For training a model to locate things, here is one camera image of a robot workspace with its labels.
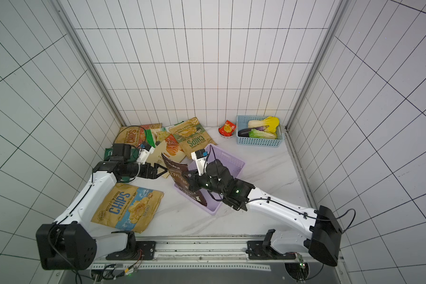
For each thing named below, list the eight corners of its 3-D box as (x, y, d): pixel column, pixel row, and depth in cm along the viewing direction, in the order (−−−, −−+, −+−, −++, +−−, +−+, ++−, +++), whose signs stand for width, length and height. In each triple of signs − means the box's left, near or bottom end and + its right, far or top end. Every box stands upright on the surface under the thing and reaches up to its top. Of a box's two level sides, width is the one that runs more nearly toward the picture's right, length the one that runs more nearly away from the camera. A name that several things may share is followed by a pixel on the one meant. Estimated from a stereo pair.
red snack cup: (216, 135, 116) (216, 130, 113) (226, 124, 123) (226, 119, 119) (228, 141, 113) (228, 136, 109) (237, 130, 119) (238, 125, 116)
